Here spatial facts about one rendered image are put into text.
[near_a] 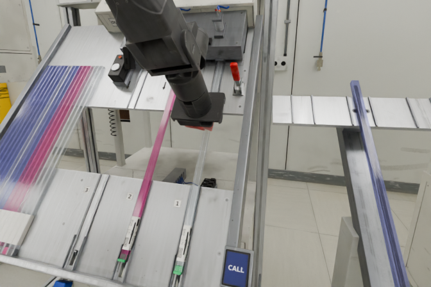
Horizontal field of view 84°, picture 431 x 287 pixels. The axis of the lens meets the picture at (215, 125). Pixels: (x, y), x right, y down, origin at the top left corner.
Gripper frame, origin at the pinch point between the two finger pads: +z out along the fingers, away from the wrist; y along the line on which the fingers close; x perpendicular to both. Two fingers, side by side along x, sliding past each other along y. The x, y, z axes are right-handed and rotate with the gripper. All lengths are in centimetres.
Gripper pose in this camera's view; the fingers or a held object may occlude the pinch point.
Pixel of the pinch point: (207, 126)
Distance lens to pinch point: 54.9
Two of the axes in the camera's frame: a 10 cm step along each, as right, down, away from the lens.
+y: -9.7, -0.6, 2.3
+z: 1.8, 4.7, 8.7
